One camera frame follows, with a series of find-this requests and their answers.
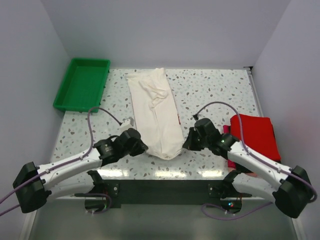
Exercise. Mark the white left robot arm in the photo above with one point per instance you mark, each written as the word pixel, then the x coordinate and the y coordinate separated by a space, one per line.
pixel 77 175

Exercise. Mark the white printed t shirt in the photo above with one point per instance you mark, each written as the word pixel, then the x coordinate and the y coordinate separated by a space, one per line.
pixel 155 113

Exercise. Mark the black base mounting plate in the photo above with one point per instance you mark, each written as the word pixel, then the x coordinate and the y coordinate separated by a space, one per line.
pixel 115 193

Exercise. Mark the pink folded t shirt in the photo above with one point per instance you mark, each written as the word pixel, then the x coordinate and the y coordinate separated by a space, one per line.
pixel 230 164

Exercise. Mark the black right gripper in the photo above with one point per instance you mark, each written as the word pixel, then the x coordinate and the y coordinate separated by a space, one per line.
pixel 189 143

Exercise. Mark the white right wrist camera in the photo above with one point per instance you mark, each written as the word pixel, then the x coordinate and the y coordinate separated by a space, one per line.
pixel 197 116

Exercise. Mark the red folded t shirt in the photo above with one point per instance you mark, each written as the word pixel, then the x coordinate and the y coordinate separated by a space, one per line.
pixel 257 133

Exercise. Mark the green plastic tray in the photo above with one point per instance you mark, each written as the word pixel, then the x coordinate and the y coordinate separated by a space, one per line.
pixel 83 85

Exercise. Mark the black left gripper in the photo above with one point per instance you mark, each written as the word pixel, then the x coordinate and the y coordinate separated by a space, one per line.
pixel 141 148

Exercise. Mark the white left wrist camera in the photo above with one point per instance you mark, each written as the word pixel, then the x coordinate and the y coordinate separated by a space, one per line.
pixel 128 123

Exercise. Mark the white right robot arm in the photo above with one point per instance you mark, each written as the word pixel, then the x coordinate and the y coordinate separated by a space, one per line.
pixel 288 188

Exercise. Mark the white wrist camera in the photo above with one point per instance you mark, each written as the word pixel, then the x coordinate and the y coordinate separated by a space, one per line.
pixel 197 116
pixel 128 123

